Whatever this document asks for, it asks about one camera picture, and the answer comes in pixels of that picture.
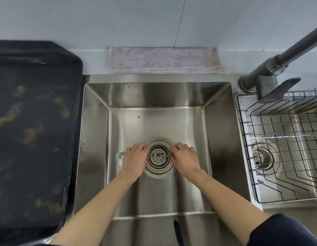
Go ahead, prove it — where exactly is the black baking tray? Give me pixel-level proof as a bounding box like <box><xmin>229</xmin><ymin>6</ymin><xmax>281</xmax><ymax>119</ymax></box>
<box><xmin>0</xmin><ymin>40</ymin><xmax>84</xmax><ymax>240</ymax></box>

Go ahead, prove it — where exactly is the grey folded cloth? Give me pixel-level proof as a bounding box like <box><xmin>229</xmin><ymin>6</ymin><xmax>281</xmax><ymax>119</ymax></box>
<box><xmin>109</xmin><ymin>46</ymin><xmax>221</xmax><ymax>74</ymax></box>

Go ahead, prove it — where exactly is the person's left hand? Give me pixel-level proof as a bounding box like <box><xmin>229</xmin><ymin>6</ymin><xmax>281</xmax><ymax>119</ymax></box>
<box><xmin>121</xmin><ymin>143</ymin><xmax>150</xmax><ymax>177</ymax></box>

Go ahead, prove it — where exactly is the dark blue sleeve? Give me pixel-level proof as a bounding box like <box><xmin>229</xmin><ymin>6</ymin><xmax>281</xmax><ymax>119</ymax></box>
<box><xmin>247</xmin><ymin>213</ymin><xmax>317</xmax><ymax>246</ymax></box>

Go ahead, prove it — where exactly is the person's right hand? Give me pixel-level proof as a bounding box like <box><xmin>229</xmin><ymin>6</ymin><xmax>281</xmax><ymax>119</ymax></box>
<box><xmin>169</xmin><ymin>142</ymin><xmax>202</xmax><ymax>178</ymax></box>

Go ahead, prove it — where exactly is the person's right forearm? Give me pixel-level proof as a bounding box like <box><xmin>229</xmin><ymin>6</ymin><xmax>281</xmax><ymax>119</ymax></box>
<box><xmin>185</xmin><ymin>168</ymin><xmax>269</xmax><ymax>246</ymax></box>

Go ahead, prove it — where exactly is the dark grey faucet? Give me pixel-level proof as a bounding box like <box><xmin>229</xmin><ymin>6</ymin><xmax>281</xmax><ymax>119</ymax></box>
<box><xmin>240</xmin><ymin>24</ymin><xmax>317</xmax><ymax>104</ymax></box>

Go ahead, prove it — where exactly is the person's left forearm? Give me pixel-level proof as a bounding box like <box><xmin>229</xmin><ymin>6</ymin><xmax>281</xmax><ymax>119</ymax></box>
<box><xmin>49</xmin><ymin>170</ymin><xmax>139</xmax><ymax>246</ymax></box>

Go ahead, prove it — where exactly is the black wire dish rack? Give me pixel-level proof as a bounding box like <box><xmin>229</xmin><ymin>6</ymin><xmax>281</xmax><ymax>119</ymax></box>
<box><xmin>237</xmin><ymin>90</ymin><xmax>317</xmax><ymax>204</ymax></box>

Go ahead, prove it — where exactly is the steel sink drain strainer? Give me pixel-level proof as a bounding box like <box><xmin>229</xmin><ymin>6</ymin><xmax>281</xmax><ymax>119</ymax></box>
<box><xmin>251</xmin><ymin>143</ymin><xmax>277</xmax><ymax>172</ymax></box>

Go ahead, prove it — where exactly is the steel sink strainer basket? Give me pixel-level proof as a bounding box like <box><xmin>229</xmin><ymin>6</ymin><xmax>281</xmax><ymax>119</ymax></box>
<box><xmin>147</xmin><ymin>145</ymin><xmax>174</xmax><ymax>170</ymax></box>

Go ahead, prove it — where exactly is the small stainless steel sink basin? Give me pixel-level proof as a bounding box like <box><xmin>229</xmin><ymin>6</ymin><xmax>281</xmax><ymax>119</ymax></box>
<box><xmin>247</xmin><ymin>110</ymin><xmax>317</xmax><ymax>203</ymax></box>

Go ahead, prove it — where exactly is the dark blue clothing strap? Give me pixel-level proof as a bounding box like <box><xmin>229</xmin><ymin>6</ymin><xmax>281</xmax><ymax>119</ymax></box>
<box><xmin>173</xmin><ymin>219</ymin><xmax>185</xmax><ymax>246</ymax></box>

